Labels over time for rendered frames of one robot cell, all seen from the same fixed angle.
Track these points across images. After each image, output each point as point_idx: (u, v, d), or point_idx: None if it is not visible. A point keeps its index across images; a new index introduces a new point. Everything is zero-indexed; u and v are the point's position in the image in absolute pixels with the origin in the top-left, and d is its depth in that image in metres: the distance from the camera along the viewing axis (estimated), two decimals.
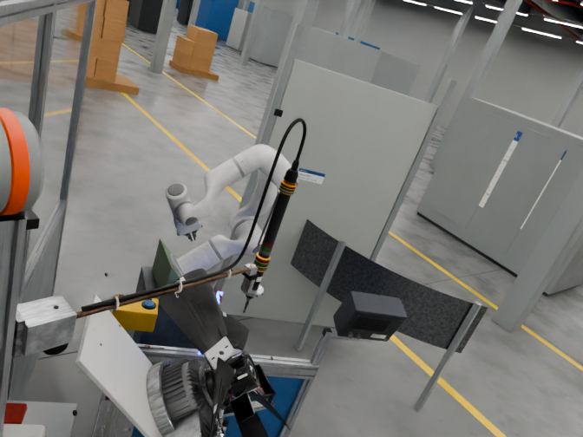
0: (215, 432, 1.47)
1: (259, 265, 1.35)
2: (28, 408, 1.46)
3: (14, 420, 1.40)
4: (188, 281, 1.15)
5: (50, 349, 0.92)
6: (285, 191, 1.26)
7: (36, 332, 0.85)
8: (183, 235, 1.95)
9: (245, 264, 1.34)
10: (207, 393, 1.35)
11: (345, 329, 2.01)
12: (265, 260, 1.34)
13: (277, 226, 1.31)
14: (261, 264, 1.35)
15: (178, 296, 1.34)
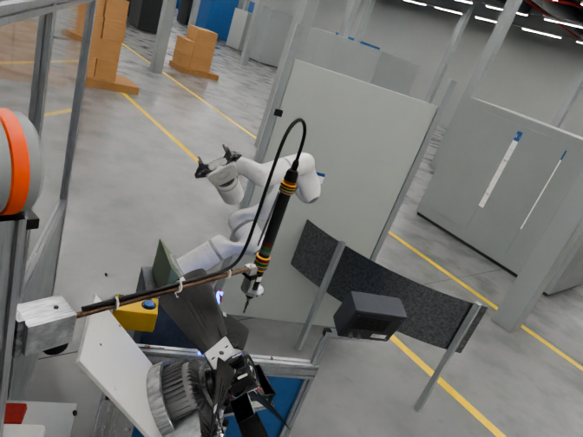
0: (215, 432, 1.47)
1: (259, 265, 1.35)
2: (28, 408, 1.46)
3: (14, 420, 1.40)
4: (188, 281, 1.15)
5: (50, 349, 0.92)
6: (285, 191, 1.26)
7: (36, 332, 0.85)
8: (196, 169, 1.46)
9: (245, 264, 1.34)
10: (207, 393, 1.35)
11: (345, 329, 2.01)
12: (265, 260, 1.34)
13: (277, 226, 1.31)
14: (261, 264, 1.35)
15: (178, 296, 1.34)
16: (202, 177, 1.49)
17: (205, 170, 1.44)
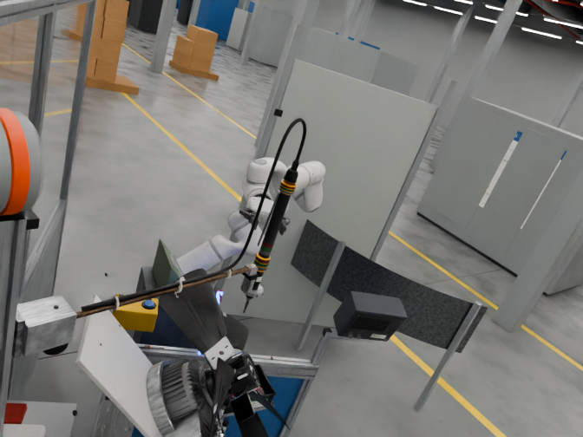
0: (215, 432, 1.47)
1: (259, 265, 1.35)
2: (28, 408, 1.46)
3: (14, 420, 1.40)
4: (188, 281, 1.15)
5: (50, 349, 0.92)
6: (285, 191, 1.26)
7: (36, 332, 0.85)
8: (245, 212, 1.36)
9: (245, 264, 1.34)
10: (207, 393, 1.35)
11: (345, 329, 2.01)
12: (265, 260, 1.34)
13: (277, 226, 1.31)
14: (261, 264, 1.35)
15: (178, 296, 1.34)
16: None
17: None
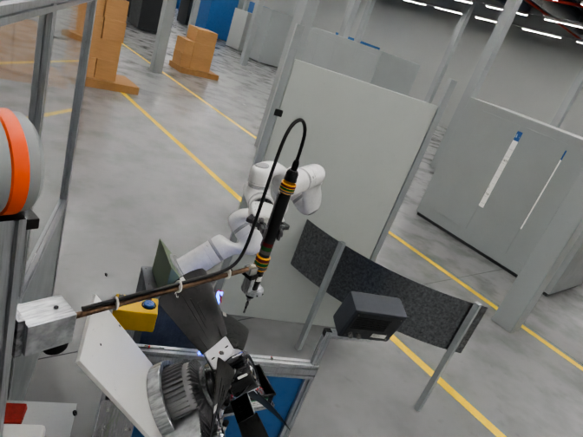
0: (215, 432, 1.47)
1: (259, 265, 1.35)
2: (28, 408, 1.46)
3: (14, 420, 1.40)
4: (188, 281, 1.15)
5: (50, 349, 0.92)
6: (285, 191, 1.26)
7: (36, 332, 0.85)
8: (254, 220, 1.34)
9: (245, 264, 1.34)
10: (207, 393, 1.35)
11: (345, 329, 2.01)
12: (265, 260, 1.34)
13: (277, 226, 1.31)
14: (261, 264, 1.35)
15: (178, 296, 1.34)
16: None
17: None
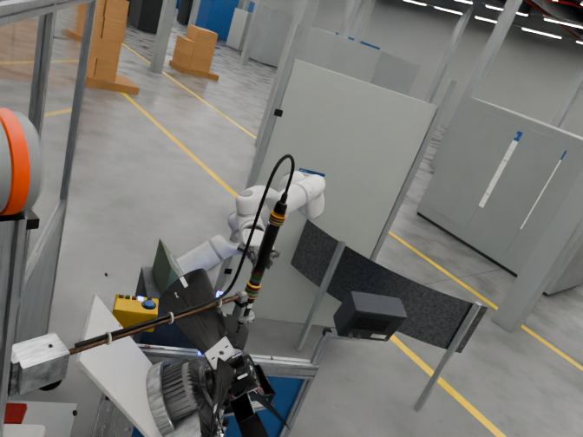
0: (215, 432, 1.47)
1: (250, 293, 1.39)
2: (28, 408, 1.46)
3: (14, 420, 1.40)
4: (180, 312, 1.19)
5: (45, 386, 0.96)
6: (275, 222, 1.29)
7: (31, 372, 0.89)
8: (245, 249, 1.38)
9: (237, 292, 1.37)
10: (207, 393, 1.35)
11: (345, 329, 2.01)
12: (256, 288, 1.38)
13: (266, 256, 1.34)
14: (252, 291, 1.38)
15: (178, 296, 1.34)
16: (239, 246, 1.41)
17: (251, 257, 1.39)
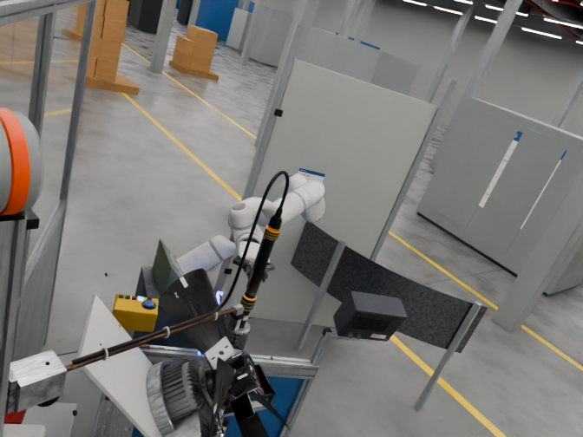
0: (215, 432, 1.47)
1: (245, 305, 1.40)
2: (28, 408, 1.46)
3: (14, 420, 1.40)
4: (175, 327, 1.21)
5: (42, 402, 0.98)
6: (270, 237, 1.31)
7: (29, 390, 0.90)
8: (240, 263, 1.40)
9: (232, 305, 1.39)
10: (207, 393, 1.35)
11: (345, 329, 2.01)
12: (252, 301, 1.40)
13: (262, 269, 1.36)
14: (247, 304, 1.40)
15: (178, 296, 1.34)
16: (235, 259, 1.43)
17: None
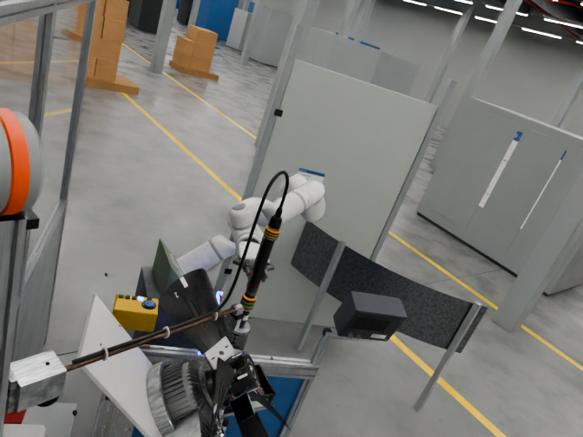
0: (215, 432, 1.47)
1: (245, 305, 1.40)
2: (28, 408, 1.46)
3: (14, 420, 1.40)
4: (175, 327, 1.21)
5: (42, 402, 0.98)
6: (270, 237, 1.31)
7: (29, 390, 0.90)
8: (240, 263, 1.40)
9: (232, 305, 1.39)
10: (207, 393, 1.35)
11: (345, 329, 2.01)
12: (252, 301, 1.40)
13: (262, 269, 1.36)
14: (247, 303, 1.40)
15: (178, 296, 1.34)
16: (235, 259, 1.43)
17: (245, 270, 1.41)
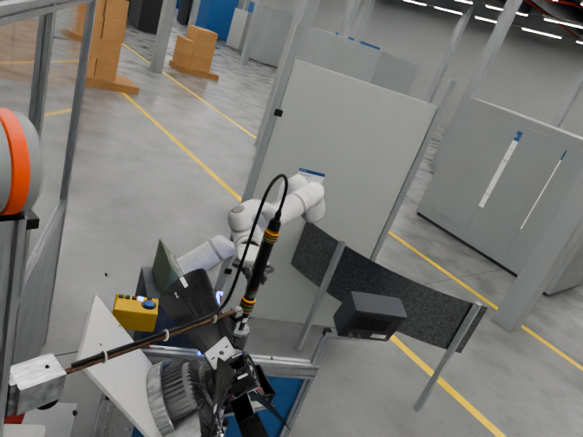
0: (215, 432, 1.47)
1: (245, 308, 1.41)
2: None
3: (14, 420, 1.40)
4: (174, 329, 1.21)
5: (42, 405, 0.98)
6: (269, 239, 1.31)
7: (28, 394, 0.91)
8: (239, 265, 1.40)
9: (232, 307, 1.39)
10: (207, 393, 1.35)
11: (345, 329, 2.01)
12: (251, 303, 1.40)
13: (261, 271, 1.36)
14: (246, 306, 1.40)
15: (178, 296, 1.34)
16: (235, 262, 1.43)
17: None
